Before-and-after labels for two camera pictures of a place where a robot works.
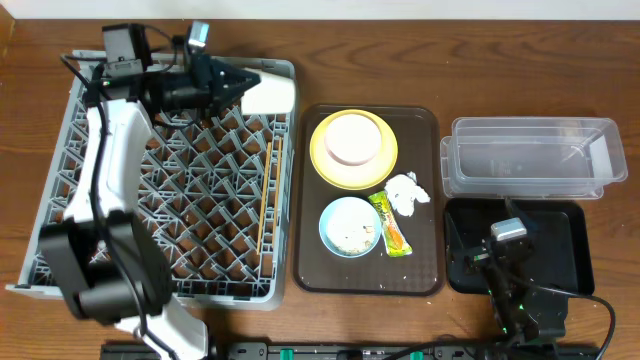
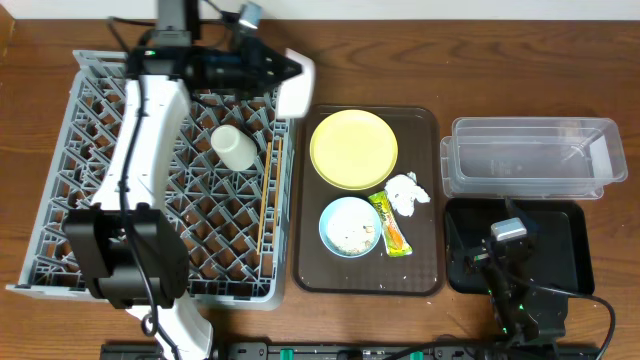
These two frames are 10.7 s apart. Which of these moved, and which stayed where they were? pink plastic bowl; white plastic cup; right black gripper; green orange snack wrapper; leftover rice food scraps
Moved: pink plastic bowl; white plastic cup
Stayed: right black gripper; leftover rice food scraps; green orange snack wrapper
